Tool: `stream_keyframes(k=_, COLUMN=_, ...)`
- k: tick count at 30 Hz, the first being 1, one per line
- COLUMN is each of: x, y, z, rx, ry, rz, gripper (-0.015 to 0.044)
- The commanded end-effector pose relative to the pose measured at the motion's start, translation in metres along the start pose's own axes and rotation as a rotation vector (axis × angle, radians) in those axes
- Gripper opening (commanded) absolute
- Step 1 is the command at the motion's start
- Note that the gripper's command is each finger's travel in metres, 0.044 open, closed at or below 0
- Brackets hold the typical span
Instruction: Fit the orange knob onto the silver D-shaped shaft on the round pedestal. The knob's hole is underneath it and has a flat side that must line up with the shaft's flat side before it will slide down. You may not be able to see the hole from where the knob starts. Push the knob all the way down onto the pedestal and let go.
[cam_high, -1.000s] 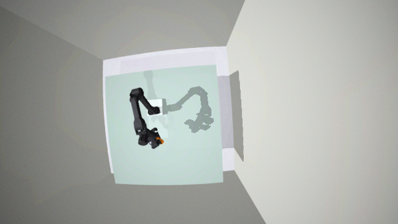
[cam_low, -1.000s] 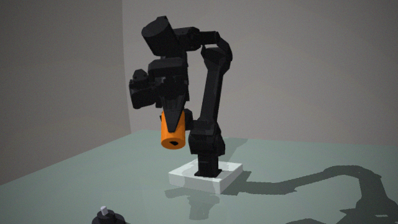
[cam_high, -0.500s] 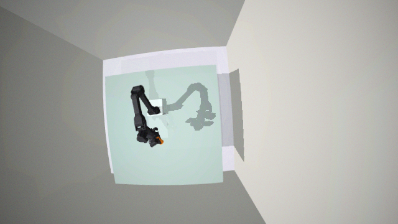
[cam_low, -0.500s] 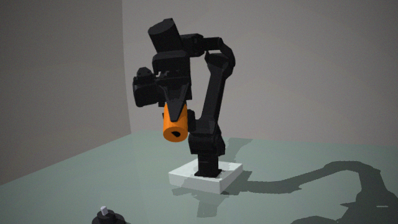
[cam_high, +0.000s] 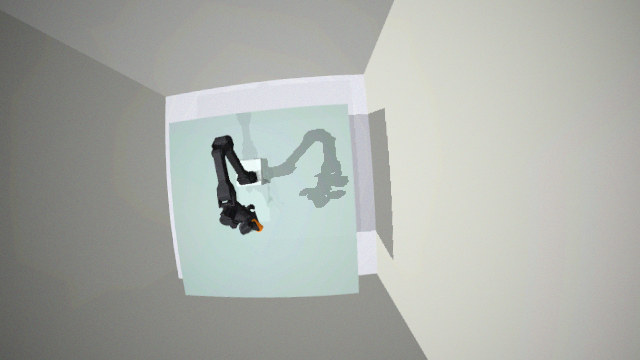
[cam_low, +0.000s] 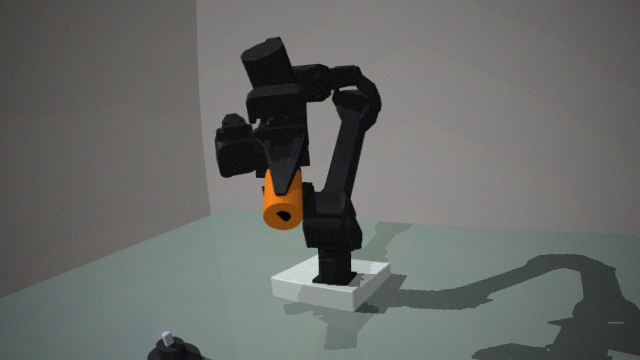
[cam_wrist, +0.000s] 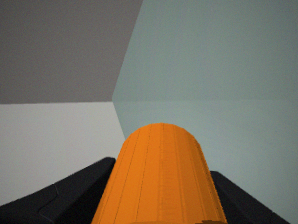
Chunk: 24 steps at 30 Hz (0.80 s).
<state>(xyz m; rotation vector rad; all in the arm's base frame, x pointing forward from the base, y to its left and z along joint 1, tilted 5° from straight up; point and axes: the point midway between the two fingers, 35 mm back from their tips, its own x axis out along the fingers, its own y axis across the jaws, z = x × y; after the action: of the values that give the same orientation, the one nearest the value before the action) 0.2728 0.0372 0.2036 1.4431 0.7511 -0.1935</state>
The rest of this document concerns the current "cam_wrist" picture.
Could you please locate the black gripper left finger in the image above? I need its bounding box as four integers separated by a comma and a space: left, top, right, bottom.
0, 157, 116, 224

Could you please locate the orange knob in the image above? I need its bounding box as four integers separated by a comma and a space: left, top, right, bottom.
92, 123, 227, 224

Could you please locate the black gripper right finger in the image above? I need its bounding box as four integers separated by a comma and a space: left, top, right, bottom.
209, 171, 290, 224

